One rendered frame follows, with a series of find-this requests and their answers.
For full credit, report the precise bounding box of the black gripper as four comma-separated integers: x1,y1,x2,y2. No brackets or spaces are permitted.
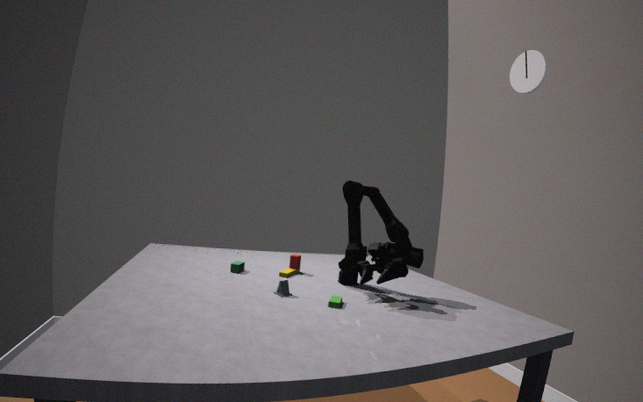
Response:
355,251,408,285

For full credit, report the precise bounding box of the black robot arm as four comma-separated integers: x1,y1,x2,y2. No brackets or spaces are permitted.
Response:
339,181,424,286

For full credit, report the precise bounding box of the green rectangular block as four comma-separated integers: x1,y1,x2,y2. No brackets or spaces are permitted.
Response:
328,296,342,308

